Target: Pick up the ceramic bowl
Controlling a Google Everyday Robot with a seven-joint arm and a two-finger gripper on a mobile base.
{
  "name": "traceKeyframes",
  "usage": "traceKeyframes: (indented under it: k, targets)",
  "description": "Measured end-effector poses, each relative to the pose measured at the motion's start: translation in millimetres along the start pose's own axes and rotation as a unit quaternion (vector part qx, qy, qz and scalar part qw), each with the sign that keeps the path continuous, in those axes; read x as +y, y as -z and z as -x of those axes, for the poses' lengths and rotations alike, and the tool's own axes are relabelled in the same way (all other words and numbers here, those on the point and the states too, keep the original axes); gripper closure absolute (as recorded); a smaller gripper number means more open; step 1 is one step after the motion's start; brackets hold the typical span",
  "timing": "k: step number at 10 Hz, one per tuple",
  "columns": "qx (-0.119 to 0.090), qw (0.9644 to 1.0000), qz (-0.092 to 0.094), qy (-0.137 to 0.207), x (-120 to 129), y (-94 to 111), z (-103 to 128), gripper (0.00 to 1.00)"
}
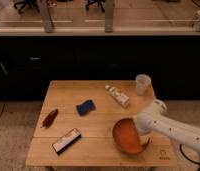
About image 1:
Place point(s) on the black office chair left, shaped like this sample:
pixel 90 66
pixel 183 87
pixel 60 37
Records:
pixel 19 6

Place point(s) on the brown snack bag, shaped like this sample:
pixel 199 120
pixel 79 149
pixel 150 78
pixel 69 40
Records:
pixel 50 118

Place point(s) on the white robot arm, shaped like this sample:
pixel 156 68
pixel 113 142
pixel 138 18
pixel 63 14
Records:
pixel 152 117

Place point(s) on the wooden table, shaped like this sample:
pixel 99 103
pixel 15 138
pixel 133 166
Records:
pixel 96 148

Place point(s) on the orange ceramic bowl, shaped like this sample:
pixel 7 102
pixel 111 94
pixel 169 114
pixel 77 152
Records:
pixel 126 137

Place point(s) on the white plastic bottle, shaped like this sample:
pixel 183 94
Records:
pixel 118 95

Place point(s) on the black cabinet counter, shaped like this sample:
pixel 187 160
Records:
pixel 29 63

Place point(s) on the clear plastic cup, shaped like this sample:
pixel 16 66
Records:
pixel 143 81

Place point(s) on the black and white box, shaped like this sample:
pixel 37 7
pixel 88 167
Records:
pixel 65 141

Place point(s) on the blue sponge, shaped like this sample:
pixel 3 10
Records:
pixel 85 107

